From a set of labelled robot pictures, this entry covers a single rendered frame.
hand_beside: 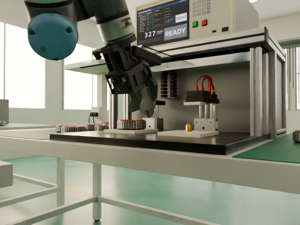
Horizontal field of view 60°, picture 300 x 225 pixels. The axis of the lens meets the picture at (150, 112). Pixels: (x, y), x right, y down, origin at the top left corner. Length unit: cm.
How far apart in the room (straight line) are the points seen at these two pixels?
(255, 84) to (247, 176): 42
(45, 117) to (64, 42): 566
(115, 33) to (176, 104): 67
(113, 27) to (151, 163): 32
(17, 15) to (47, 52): 566
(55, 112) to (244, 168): 583
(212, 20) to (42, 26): 72
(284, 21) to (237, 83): 657
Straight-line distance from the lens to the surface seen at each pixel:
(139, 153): 66
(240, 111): 107
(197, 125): 99
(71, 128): 118
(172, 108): 119
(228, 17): 101
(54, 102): 622
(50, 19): 43
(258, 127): 88
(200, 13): 106
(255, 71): 90
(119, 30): 57
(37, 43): 45
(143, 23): 119
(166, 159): 61
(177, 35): 108
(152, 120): 109
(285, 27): 756
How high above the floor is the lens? 83
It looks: 1 degrees up
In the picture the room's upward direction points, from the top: straight up
